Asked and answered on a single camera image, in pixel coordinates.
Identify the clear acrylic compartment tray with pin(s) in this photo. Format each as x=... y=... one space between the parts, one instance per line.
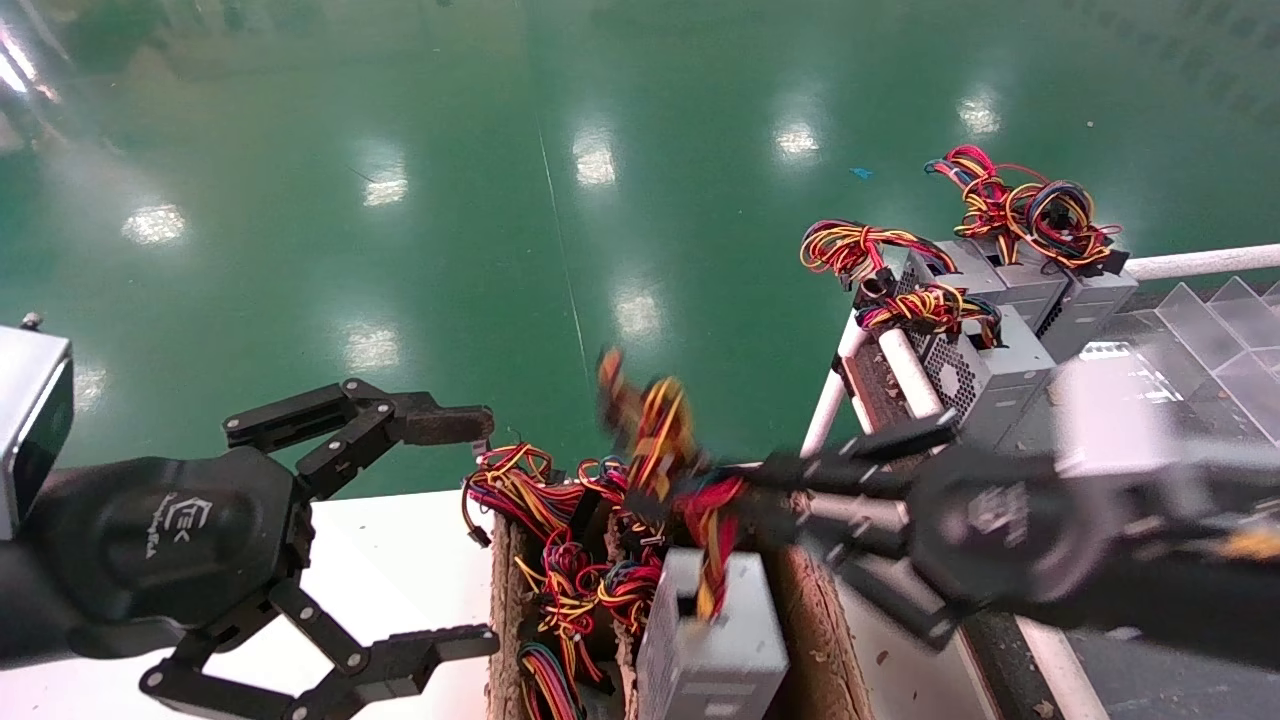
x=1230 y=340

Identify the worn brown cardboard box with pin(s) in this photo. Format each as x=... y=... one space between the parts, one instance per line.
x=815 y=640

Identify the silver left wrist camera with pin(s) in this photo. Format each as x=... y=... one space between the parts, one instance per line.
x=30 y=430

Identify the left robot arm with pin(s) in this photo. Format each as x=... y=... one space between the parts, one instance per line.
x=12 y=600

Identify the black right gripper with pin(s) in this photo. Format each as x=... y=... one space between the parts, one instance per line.
x=1010 y=530

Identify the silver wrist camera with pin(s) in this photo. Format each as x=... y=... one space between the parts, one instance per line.
x=30 y=430
x=1120 y=420

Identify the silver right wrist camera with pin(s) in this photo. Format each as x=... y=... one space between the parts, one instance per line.
x=1120 y=420

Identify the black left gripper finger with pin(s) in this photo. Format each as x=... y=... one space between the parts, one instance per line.
x=440 y=425

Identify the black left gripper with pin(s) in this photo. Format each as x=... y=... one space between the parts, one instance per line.
x=170 y=550

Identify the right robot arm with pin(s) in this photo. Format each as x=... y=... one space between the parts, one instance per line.
x=1235 y=600

